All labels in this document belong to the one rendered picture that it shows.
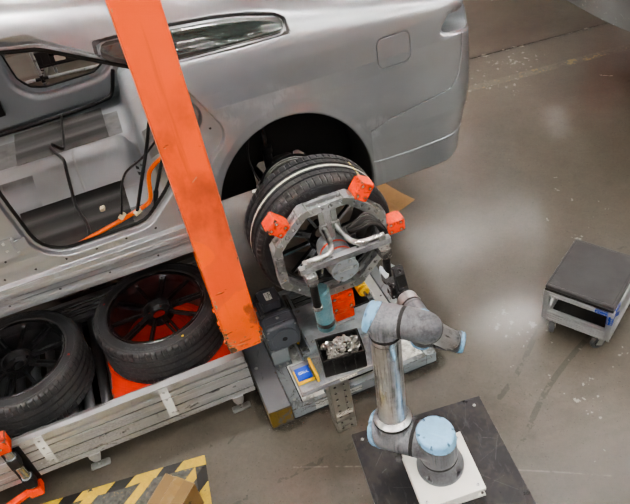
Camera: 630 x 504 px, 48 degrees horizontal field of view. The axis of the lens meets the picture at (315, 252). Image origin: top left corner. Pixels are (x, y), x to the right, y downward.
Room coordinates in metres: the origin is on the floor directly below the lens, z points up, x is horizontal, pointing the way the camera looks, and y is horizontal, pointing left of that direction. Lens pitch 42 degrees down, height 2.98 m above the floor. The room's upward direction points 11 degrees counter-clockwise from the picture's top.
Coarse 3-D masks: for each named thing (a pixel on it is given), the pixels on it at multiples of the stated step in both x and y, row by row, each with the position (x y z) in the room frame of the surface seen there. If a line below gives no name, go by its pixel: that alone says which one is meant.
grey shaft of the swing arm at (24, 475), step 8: (16, 448) 2.01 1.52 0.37; (8, 456) 1.96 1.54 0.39; (16, 456) 1.97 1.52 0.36; (24, 456) 2.01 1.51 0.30; (8, 464) 1.95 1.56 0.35; (16, 464) 1.95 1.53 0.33; (24, 464) 2.00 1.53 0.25; (32, 464) 2.01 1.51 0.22; (16, 472) 1.99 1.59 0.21; (24, 472) 1.96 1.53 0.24; (32, 472) 2.00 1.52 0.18; (24, 480) 1.95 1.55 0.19; (32, 480) 1.96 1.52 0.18; (32, 488) 1.95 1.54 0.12
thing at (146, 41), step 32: (128, 0) 2.19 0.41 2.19; (160, 0) 2.22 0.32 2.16; (128, 32) 2.18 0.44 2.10; (160, 32) 2.21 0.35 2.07; (128, 64) 2.18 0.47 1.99; (160, 64) 2.20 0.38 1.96; (160, 96) 2.19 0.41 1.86; (160, 128) 2.18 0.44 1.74; (192, 128) 2.21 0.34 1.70; (192, 160) 2.20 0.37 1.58; (192, 192) 2.19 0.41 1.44; (192, 224) 2.18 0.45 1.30; (224, 224) 2.21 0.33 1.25; (224, 256) 2.20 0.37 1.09; (224, 288) 2.19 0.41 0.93; (224, 320) 2.18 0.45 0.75; (256, 320) 2.21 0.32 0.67
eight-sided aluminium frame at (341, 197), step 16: (336, 192) 2.44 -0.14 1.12; (304, 208) 2.38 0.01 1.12; (320, 208) 2.39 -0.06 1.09; (368, 208) 2.43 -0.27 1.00; (384, 224) 2.44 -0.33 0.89; (272, 240) 2.37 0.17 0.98; (288, 240) 2.33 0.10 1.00; (272, 256) 2.36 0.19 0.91; (368, 256) 2.46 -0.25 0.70; (368, 272) 2.41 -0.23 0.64; (288, 288) 2.32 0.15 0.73; (304, 288) 2.34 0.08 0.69; (336, 288) 2.37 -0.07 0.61
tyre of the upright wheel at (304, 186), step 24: (288, 168) 2.62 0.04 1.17; (312, 168) 2.57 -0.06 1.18; (336, 168) 2.57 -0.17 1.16; (360, 168) 2.70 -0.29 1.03; (264, 192) 2.56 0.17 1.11; (288, 192) 2.47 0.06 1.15; (312, 192) 2.45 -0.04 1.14; (264, 216) 2.44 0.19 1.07; (264, 240) 2.39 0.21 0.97; (264, 264) 2.39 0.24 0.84
